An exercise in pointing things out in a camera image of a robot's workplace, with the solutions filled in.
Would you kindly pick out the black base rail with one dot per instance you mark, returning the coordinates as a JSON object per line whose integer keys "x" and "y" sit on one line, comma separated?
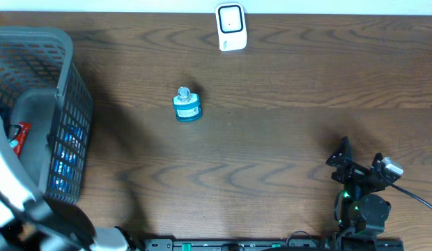
{"x": 164, "y": 244}

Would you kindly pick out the red snack packet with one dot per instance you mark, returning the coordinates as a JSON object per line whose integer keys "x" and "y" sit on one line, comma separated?
{"x": 18, "y": 135}

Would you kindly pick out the grey plastic mesh basket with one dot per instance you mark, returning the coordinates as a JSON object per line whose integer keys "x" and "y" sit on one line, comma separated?
{"x": 40, "y": 85}

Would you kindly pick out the blue Oreo cookie pack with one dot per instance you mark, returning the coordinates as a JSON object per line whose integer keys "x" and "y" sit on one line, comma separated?
{"x": 68, "y": 161}

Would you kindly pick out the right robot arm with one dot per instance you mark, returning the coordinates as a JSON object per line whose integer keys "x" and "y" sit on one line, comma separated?
{"x": 360, "y": 212}

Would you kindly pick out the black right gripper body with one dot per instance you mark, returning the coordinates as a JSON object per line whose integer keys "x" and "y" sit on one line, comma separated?
{"x": 350, "y": 178}

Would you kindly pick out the blue mouthwash bottle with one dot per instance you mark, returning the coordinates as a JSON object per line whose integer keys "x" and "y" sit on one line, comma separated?
{"x": 187, "y": 105}

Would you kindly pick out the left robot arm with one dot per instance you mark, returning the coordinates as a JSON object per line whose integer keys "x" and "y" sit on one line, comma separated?
{"x": 31, "y": 221}

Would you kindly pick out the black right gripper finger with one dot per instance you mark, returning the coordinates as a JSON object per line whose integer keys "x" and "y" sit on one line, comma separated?
{"x": 341, "y": 155}
{"x": 377, "y": 165}

